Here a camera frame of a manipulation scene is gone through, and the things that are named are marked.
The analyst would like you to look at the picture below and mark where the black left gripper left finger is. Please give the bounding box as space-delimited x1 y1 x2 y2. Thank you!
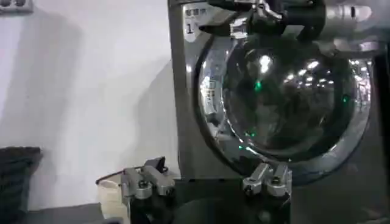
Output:
121 156 177 201

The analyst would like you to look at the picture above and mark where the white plastic container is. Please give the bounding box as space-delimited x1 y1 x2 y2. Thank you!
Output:
97 178 132 222

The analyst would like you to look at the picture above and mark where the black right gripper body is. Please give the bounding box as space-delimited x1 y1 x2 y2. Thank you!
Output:
250 0 327 42

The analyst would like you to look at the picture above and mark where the round glass dryer door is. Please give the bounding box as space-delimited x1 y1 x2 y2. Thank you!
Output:
193 30 373 186

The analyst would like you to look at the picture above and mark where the white number label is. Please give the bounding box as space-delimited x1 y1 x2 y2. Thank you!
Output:
182 5 208 43

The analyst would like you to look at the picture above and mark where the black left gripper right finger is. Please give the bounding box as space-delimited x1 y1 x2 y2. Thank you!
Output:
242 162 293 198

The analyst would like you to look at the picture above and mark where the wall socket plate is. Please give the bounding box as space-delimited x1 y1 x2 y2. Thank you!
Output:
0 0 34 15

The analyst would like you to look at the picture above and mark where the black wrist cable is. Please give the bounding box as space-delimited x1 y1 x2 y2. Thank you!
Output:
95 166 144 186

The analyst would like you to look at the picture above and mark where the grey dryer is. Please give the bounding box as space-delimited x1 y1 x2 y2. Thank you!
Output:
166 0 390 187

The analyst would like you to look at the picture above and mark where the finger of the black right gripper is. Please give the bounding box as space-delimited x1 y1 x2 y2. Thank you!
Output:
197 9 255 40
207 0 263 10

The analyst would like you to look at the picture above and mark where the dark woven basket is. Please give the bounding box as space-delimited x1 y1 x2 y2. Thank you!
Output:
0 145 43 224

